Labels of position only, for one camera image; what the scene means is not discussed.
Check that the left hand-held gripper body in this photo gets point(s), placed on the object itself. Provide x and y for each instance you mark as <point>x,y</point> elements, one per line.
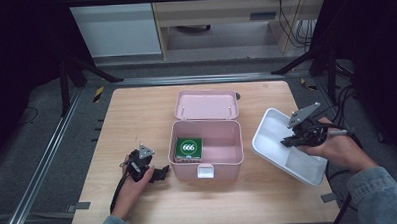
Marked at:
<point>137,164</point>

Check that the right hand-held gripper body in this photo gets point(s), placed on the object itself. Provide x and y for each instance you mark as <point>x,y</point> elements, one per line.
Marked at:
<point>309,131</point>

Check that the yellow black tape strip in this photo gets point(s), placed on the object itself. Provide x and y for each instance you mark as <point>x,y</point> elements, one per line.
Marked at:
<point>308,84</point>
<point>98,94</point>

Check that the person's right hand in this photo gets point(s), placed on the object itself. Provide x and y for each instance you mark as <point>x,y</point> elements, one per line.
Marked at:
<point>344,153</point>

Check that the grey table bracket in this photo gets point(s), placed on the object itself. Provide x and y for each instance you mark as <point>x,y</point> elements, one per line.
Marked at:
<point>329,197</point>
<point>79,206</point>

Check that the green cardboard box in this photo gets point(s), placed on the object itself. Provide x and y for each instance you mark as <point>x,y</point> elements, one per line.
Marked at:
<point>188,147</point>

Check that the pink storage box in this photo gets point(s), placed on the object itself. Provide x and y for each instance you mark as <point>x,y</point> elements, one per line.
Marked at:
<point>217,148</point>

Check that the person's left hand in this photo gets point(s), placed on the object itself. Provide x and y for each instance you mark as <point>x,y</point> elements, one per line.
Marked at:
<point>131,194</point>

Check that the white cabinet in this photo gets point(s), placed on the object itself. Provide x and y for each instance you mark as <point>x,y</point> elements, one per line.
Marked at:
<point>117,31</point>

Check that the black stand legs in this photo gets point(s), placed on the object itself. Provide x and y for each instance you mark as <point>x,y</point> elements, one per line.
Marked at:
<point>64,90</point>
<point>332,77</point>

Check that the short metal floor rail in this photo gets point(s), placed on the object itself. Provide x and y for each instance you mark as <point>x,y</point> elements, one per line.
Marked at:
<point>198,79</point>

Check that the white plastic tray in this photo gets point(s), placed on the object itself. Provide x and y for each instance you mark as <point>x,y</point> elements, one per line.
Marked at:
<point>274,139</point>

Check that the long metal floor rail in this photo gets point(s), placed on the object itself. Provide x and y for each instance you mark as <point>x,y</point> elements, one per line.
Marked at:
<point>38,174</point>

